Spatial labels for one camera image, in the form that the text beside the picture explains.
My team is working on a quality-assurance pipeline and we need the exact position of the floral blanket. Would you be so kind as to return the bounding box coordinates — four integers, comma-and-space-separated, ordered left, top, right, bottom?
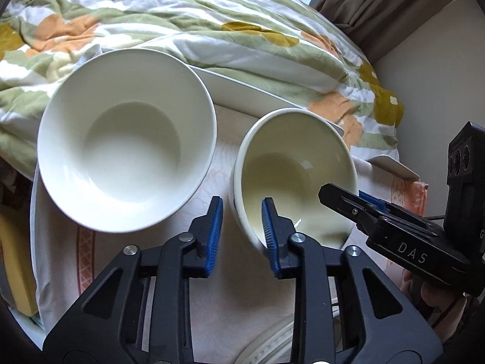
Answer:
0, 0, 404, 180

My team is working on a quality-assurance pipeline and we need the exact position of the orange patterned cloth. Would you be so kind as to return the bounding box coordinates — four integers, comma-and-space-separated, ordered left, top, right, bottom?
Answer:
390, 176, 430, 213

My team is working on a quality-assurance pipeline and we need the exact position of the cream bowl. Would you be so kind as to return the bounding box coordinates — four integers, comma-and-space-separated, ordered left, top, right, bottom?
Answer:
229, 108, 357, 258

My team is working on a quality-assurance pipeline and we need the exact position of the person's right hand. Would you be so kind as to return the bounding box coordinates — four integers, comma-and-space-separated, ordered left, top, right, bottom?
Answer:
402, 269, 470, 330

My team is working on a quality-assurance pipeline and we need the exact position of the white tray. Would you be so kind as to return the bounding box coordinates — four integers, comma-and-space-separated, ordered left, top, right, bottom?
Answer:
100, 32, 420, 182

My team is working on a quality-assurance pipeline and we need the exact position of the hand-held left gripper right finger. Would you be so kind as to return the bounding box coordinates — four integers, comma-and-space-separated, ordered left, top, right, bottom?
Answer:
261, 197, 444, 353

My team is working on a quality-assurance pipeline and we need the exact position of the white table cover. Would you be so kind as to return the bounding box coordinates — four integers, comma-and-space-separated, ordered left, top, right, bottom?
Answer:
30, 104, 417, 364

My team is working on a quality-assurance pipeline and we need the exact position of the brown curtain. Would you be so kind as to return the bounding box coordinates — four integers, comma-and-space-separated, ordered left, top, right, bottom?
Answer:
311, 0, 482, 65

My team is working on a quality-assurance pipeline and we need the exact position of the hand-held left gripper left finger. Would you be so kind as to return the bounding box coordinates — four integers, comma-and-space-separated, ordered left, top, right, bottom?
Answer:
42, 196, 223, 353

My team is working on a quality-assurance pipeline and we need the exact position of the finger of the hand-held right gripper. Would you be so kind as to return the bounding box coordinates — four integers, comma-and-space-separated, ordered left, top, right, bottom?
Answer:
358, 190, 430, 228
318, 183, 383, 236

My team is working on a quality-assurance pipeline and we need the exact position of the white bowl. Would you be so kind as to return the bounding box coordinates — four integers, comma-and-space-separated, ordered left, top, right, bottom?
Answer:
37, 48, 217, 234

